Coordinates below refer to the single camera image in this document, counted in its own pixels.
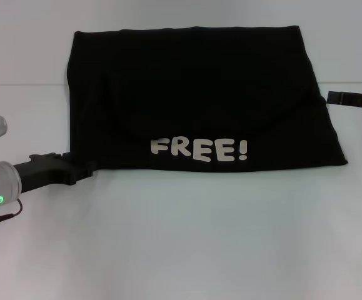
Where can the black shirt with FREE print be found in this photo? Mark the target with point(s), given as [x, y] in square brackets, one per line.
[199, 93]

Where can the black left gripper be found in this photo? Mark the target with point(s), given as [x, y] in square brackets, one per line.
[40, 172]

